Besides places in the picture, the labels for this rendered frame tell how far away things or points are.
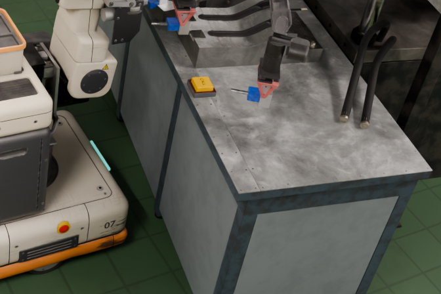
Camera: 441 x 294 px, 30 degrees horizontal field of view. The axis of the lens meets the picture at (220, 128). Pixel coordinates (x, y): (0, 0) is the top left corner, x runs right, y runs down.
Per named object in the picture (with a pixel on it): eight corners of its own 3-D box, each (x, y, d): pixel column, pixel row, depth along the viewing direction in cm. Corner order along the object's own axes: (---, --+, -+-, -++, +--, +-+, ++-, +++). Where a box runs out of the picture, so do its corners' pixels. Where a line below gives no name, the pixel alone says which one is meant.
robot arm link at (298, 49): (275, 19, 258) (278, 14, 249) (312, 27, 258) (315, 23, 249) (267, 56, 257) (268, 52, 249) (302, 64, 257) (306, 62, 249)
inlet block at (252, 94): (228, 101, 263) (231, 88, 260) (229, 92, 267) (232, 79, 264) (268, 108, 264) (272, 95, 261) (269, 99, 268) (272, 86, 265)
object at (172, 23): (151, 34, 284) (153, 20, 281) (149, 25, 288) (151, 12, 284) (188, 35, 288) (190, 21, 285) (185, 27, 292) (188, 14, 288)
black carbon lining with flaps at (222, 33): (209, 42, 293) (213, 19, 288) (194, 17, 305) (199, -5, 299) (295, 38, 307) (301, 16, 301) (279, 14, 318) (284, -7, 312)
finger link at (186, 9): (188, 18, 289) (192, -5, 284) (193, 29, 284) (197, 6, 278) (169, 18, 287) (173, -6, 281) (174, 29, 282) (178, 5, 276)
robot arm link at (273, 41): (270, 30, 253) (268, 40, 248) (292, 35, 253) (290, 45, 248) (265, 49, 257) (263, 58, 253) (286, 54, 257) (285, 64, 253)
